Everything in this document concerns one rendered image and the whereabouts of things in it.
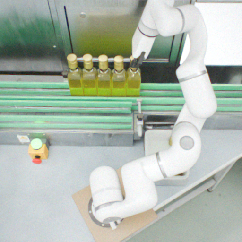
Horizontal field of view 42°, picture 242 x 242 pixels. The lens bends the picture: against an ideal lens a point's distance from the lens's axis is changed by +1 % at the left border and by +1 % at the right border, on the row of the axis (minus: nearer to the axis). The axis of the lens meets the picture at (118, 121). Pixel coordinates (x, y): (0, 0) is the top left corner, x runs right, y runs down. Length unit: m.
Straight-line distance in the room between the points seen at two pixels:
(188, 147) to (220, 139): 0.60
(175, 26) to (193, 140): 0.32
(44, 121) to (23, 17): 0.41
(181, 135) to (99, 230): 0.54
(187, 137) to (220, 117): 0.54
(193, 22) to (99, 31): 0.41
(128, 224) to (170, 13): 0.78
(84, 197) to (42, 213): 0.18
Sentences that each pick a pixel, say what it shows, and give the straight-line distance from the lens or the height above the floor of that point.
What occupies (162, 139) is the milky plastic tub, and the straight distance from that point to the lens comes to 1.41.
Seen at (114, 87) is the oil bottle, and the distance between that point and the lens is 1.25.
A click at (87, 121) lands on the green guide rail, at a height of 0.94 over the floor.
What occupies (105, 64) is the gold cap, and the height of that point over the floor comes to 1.15.
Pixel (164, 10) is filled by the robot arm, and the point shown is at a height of 1.43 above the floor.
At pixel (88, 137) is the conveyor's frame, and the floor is 0.83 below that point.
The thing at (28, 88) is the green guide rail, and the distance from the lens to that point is 1.43.
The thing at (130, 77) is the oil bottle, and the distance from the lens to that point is 1.21.
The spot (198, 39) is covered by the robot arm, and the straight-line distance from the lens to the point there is 0.99.
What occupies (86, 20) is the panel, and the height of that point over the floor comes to 1.22.
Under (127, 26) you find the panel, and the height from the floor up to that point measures 1.19.
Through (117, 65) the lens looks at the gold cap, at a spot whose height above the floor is 1.14.
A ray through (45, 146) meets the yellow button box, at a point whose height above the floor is 0.82.
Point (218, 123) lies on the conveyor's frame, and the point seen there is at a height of 0.81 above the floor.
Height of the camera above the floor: 2.01
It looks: 59 degrees down
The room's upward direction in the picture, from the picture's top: straight up
